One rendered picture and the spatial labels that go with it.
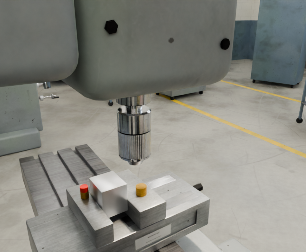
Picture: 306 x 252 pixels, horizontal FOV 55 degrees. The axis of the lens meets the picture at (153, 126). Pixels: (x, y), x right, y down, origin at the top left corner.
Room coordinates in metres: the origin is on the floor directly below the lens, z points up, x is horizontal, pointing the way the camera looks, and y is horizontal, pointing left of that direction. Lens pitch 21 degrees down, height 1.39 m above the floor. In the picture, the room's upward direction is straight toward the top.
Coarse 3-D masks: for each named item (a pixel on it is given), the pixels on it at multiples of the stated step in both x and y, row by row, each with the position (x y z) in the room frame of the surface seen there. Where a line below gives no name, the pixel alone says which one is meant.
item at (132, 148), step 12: (120, 120) 0.36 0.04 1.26; (144, 120) 0.36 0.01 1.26; (120, 132) 0.36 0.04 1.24; (132, 132) 0.35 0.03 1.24; (144, 132) 0.36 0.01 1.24; (120, 144) 0.36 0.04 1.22; (132, 144) 0.36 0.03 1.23; (144, 144) 0.36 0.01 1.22; (120, 156) 0.37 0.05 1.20; (132, 156) 0.36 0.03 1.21; (144, 156) 0.36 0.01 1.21
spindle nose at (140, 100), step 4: (136, 96) 0.36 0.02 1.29; (140, 96) 0.36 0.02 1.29; (144, 96) 0.36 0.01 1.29; (148, 96) 0.37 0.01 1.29; (116, 100) 0.37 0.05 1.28; (120, 100) 0.36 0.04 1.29; (124, 100) 0.36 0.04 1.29; (128, 100) 0.36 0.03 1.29; (132, 100) 0.35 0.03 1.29; (136, 100) 0.36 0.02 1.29; (140, 100) 0.36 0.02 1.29; (144, 100) 0.36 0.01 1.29; (148, 100) 0.37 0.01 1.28; (120, 104) 0.36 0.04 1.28; (124, 104) 0.36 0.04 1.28; (128, 104) 0.36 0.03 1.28; (132, 104) 0.35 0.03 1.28; (136, 104) 0.36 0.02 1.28; (140, 104) 0.36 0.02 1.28; (144, 104) 0.36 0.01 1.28
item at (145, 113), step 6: (120, 108) 0.38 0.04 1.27; (144, 108) 0.38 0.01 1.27; (120, 114) 0.36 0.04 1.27; (126, 114) 0.36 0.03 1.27; (132, 114) 0.36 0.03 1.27; (138, 114) 0.36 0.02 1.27; (144, 114) 0.36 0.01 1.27; (150, 114) 0.37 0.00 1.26; (126, 120) 0.36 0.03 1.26; (132, 120) 0.36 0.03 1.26; (138, 120) 0.36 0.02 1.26
